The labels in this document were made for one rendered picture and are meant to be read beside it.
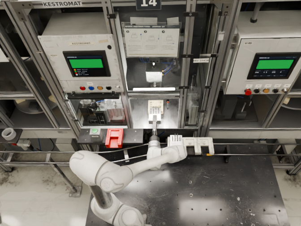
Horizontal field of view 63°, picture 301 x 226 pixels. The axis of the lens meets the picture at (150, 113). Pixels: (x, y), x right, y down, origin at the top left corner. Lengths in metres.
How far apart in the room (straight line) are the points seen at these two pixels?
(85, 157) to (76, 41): 0.64
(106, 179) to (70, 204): 1.73
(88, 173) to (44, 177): 1.90
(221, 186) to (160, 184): 0.49
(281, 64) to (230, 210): 1.11
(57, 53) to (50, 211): 1.86
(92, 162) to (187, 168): 1.06
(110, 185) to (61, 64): 0.82
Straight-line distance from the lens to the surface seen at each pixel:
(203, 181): 2.11
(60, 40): 1.51
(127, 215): 1.73
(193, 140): 2.05
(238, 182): 2.16
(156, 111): 1.93
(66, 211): 2.89
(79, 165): 1.29
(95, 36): 1.43
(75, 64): 1.56
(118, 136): 2.00
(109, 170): 1.23
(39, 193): 3.09
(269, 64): 1.60
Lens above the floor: 2.61
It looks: 52 degrees down
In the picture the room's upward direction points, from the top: 4 degrees counter-clockwise
